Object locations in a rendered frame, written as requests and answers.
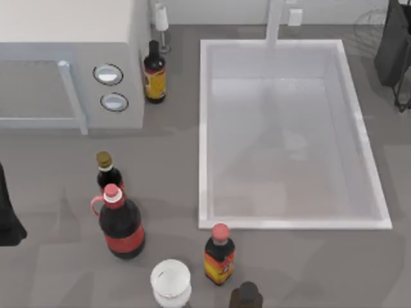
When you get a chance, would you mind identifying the gold cap dark bottle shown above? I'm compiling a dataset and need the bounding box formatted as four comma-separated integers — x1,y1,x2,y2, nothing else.
95,151,125,196

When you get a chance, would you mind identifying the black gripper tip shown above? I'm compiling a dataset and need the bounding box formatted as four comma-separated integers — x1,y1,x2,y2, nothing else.
0,162,28,247

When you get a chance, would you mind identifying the small microwave knob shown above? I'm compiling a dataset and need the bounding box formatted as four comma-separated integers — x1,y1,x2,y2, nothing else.
100,92,130,113

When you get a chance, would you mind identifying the microwave oven door handle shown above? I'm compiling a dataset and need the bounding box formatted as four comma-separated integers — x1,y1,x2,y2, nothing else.
57,60,89,135

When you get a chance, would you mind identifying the pale microwave oven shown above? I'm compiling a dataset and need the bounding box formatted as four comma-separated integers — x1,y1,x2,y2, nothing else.
0,0,149,135

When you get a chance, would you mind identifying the black cap sauce bottle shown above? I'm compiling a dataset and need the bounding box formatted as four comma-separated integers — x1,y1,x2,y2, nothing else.
143,40,167,105

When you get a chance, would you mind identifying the white wall socket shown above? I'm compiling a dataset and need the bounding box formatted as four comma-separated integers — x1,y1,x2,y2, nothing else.
288,8,303,27

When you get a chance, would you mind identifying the white sink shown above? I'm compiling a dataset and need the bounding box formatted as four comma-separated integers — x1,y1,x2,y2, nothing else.
198,38,393,231

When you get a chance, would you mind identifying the large microwave knob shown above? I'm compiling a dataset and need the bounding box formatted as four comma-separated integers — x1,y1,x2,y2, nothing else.
92,63,125,87

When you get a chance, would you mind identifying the white glass cup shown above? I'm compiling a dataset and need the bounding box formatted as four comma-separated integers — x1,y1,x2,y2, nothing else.
150,259,193,308

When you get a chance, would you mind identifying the brown bottle with black cap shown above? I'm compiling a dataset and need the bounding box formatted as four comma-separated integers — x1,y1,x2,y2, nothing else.
229,281,264,308

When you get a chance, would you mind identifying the tall white tap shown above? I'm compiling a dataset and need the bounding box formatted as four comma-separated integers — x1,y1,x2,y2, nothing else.
265,0,285,47

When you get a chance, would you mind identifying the large red label jug bottle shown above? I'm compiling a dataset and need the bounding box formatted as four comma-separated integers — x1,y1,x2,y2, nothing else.
90,184,146,261

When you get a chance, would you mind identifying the white table lamp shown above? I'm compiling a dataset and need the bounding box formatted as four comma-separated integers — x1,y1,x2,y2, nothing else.
154,3,172,54

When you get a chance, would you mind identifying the red cap sauce bottle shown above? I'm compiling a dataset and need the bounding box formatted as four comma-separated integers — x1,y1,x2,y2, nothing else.
204,223,236,287

